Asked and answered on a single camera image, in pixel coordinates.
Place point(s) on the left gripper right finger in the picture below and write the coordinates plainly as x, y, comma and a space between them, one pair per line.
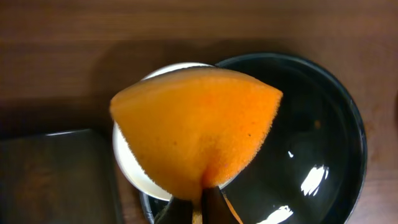
215, 209

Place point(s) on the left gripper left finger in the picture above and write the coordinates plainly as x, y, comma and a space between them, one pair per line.
177, 211

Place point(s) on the white plate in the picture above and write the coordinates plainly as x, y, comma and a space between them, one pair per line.
126, 159

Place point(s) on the black rectangular tray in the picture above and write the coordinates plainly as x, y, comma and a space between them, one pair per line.
59, 178

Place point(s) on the black round tray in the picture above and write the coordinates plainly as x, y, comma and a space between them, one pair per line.
312, 165

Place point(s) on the green and yellow sponge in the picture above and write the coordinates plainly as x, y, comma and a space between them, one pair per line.
196, 128

